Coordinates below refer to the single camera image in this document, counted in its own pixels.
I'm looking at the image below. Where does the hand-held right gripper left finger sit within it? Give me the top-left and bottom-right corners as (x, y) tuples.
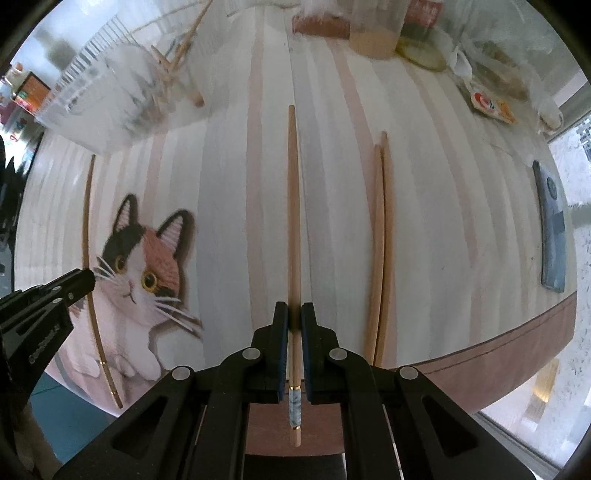
(53, 301), (289, 480)

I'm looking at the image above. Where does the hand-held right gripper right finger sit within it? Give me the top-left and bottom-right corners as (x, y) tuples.
(301, 301), (541, 480)

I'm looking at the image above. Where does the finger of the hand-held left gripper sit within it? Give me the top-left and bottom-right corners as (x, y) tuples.
(28, 268), (96, 309)

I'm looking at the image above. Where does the clear plastic container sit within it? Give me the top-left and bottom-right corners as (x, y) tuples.
(37, 9), (206, 149)

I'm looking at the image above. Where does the blue kitchen cabinet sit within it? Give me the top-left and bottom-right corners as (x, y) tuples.
(30, 371), (118, 446)

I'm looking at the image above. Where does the cat print table mat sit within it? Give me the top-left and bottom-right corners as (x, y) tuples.
(14, 0), (580, 455)

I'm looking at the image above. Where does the blue grey smartphone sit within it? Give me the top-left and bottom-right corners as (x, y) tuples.
(532, 161), (568, 292)

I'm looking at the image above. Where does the small orange packet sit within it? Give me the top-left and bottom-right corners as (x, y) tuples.
(471, 91), (516, 124)

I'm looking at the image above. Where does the brown lidded seasoning jar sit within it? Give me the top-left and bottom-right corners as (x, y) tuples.
(349, 0), (403, 59)

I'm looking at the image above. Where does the brown flat packet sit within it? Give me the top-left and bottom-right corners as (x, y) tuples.
(293, 13), (350, 38)

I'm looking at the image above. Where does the crumpled clear plastic bag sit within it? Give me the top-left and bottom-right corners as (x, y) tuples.
(450, 23), (564, 132)

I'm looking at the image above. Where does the clear bag with white label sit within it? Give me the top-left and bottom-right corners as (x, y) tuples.
(402, 0), (445, 43)

